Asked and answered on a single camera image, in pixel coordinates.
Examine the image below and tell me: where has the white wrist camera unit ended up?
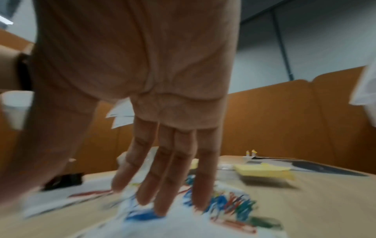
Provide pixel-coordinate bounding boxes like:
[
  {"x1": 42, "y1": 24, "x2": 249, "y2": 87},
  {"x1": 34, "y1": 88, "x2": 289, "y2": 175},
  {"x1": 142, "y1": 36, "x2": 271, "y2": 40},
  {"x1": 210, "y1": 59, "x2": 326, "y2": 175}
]
[{"x1": 1, "y1": 90, "x2": 35, "y2": 131}]

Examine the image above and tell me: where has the patterned desk mat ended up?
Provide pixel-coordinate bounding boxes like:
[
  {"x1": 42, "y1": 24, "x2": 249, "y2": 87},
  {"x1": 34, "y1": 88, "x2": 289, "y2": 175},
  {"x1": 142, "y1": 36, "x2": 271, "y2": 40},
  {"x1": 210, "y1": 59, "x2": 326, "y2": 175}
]
[{"x1": 249, "y1": 156, "x2": 370, "y2": 177}]

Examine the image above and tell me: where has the pile of coloured paper clips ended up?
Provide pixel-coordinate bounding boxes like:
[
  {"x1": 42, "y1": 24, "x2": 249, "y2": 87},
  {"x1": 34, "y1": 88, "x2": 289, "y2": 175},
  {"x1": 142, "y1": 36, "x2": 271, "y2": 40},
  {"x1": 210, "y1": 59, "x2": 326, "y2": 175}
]
[{"x1": 126, "y1": 174, "x2": 283, "y2": 233}]

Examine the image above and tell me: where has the person's right hand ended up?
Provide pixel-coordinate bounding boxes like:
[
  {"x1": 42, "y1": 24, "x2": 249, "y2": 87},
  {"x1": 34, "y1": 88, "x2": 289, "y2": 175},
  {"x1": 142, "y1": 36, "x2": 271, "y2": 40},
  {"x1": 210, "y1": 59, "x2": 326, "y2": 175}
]
[{"x1": 0, "y1": 0, "x2": 243, "y2": 216}]

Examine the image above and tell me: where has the black binder clip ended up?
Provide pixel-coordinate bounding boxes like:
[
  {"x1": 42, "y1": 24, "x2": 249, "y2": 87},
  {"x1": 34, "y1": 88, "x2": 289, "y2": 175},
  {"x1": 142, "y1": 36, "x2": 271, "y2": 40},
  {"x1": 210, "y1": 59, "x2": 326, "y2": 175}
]
[{"x1": 42, "y1": 173, "x2": 85, "y2": 192}]

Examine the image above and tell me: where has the stack of white perforated papers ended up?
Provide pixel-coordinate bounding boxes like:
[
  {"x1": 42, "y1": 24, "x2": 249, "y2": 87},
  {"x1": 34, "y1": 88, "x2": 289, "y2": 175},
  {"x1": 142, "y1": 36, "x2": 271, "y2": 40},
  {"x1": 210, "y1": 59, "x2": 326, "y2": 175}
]
[{"x1": 105, "y1": 98, "x2": 136, "y2": 130}]

